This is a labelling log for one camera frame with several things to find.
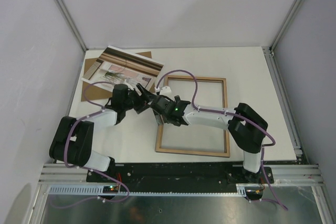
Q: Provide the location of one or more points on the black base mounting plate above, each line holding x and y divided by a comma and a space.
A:
199, 177

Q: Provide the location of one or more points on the clear acrylic sheet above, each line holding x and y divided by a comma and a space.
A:
194, 134

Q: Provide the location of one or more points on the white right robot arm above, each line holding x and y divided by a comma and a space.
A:
247, 128

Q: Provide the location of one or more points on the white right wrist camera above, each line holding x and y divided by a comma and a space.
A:
165, 90

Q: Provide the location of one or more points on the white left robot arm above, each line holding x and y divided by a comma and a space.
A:
72, 143

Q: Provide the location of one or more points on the printed interior photo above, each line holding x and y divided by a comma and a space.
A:
117, 66

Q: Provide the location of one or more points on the brown cardboard backing board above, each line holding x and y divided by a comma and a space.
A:
97, 93

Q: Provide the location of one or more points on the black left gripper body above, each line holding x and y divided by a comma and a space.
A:
134, 100

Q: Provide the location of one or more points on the blue wooden picture frame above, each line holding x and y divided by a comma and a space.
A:
191, 153

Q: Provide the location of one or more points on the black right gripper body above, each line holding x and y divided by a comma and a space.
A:
176, 99

